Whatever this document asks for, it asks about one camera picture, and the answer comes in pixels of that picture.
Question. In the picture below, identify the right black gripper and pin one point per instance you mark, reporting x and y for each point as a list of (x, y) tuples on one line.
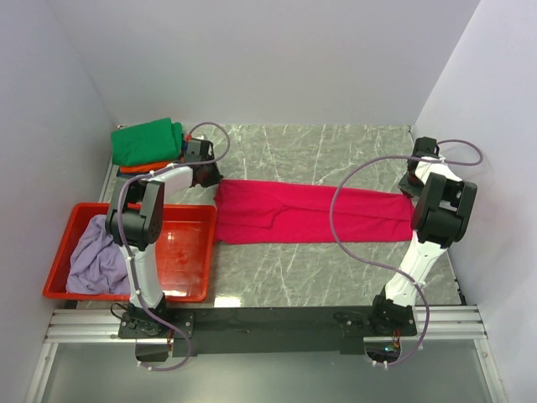
[(410, 191)]

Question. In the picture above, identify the folded orange t-shirt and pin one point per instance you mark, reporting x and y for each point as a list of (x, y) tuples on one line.
[(144, 168)]

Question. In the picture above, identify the folded green t-shirt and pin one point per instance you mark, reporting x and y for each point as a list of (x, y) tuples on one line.
[(145, 143)]

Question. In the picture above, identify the aluminium rail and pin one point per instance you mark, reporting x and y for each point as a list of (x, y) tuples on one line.
[(100, 326)]

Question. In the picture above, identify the pink red t-shirt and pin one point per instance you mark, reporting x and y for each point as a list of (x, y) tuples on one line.
[(273, 212)]

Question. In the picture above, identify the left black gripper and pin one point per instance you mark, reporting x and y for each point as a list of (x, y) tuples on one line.
[(214, 179)]

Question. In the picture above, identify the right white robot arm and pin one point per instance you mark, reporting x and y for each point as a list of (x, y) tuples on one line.
[(443, 206)]

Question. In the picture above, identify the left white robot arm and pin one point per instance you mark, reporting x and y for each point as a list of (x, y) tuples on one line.
[(135, 219)]

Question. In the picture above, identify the red plastic bin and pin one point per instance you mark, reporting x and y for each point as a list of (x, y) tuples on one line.
[(183, 253)]

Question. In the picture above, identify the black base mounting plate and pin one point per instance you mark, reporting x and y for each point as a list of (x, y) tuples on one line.
[(269, 330)]

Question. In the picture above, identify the folded navy t-shirt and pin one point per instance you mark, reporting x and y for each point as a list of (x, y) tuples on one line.
[(180, 156)]

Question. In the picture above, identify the lavender t-shirt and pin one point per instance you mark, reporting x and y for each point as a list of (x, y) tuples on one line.
[(97, 265)]

